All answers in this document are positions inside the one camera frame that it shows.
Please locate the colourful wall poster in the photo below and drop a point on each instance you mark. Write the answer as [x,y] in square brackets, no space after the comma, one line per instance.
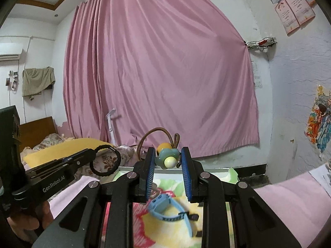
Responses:
[322,124]

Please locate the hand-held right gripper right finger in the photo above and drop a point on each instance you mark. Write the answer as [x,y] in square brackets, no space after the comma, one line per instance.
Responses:
[185,173]

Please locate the round printed tray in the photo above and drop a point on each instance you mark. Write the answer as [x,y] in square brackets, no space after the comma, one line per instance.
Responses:
[124,170]

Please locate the person's left hand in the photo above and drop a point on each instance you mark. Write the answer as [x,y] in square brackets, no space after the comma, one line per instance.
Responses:
[23,221]

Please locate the pink bed sheet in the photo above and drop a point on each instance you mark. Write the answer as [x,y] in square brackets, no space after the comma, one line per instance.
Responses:
[284,199]

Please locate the olive hanging cloth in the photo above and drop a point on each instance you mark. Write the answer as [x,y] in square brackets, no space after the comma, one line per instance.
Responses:
[36,81]

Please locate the white folding stand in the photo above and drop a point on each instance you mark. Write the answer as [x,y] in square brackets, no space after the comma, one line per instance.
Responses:
[110,126]

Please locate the pink curtain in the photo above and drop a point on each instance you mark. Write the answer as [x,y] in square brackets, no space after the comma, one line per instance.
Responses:
[155,56]

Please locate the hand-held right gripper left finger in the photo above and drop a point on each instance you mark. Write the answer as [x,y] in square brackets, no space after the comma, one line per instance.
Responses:
[150,171]

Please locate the colourful printed towel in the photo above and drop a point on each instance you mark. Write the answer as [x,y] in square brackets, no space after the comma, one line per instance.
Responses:
[168,184]

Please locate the wooden headboard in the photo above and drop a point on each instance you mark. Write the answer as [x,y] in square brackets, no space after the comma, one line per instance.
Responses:
[36,131]

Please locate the white air conditioner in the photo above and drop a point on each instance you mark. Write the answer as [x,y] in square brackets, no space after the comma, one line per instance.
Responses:
[10,50]

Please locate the yellow pillow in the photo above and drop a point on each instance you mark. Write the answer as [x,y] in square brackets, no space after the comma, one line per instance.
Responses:
[64,147]

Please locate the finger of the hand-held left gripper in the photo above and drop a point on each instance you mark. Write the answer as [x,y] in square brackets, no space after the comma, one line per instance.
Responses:
[77,156]
[77,164]

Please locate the white paper sheet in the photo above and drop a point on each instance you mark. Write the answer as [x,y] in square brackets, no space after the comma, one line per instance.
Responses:
[322,177]

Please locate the white wall calendar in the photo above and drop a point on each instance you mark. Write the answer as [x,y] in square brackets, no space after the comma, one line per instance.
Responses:
[257,75]

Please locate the blue children's smartwatch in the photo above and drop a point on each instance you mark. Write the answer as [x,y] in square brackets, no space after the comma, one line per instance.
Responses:
[157,204]

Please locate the white wall socket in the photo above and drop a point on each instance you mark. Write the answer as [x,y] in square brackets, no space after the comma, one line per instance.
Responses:
[13,81]

